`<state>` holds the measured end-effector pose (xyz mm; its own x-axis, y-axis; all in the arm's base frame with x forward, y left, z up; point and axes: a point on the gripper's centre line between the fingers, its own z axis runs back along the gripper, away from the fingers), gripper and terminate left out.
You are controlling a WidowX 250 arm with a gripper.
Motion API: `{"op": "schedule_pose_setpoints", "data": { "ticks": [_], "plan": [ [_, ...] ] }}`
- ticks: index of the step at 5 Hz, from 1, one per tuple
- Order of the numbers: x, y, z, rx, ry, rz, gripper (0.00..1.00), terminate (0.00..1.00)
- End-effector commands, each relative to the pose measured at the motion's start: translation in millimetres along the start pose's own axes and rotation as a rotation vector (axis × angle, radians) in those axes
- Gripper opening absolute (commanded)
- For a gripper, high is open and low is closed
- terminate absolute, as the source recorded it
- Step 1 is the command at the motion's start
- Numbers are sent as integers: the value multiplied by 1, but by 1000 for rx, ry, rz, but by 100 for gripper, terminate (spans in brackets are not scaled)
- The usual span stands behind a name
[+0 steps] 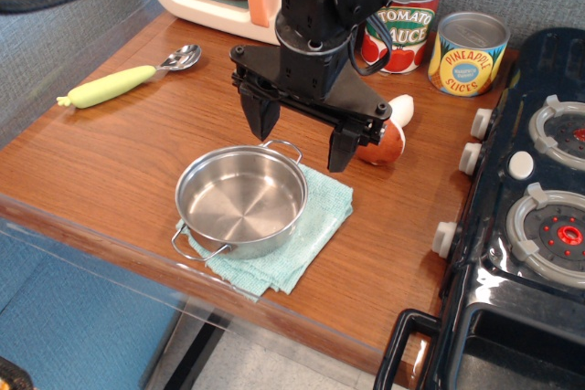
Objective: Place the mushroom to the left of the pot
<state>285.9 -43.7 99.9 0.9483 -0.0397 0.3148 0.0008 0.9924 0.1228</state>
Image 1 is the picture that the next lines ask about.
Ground spoon with green handle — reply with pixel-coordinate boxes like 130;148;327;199
56;44;202;109

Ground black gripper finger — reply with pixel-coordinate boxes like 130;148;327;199
327;127;362;173
239;84;281;141

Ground brown white plush mushroom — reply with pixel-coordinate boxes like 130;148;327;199
356;94;414;165

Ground tomato sauce can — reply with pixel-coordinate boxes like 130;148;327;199
361;0;440;74

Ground stainless steel bowl with handles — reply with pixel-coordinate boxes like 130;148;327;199
171;140;309;262

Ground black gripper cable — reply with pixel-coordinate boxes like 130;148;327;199
346;13;394;78

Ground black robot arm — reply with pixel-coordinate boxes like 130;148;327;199
230;0;393;173

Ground teal folded cloth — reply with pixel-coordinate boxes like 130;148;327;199
204;164;353;298

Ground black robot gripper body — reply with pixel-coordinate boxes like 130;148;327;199
229;16;391;144

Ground black toy stove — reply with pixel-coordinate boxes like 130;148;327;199
375;27;584;389

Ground pineapple slices can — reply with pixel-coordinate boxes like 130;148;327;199
428;11;510;97

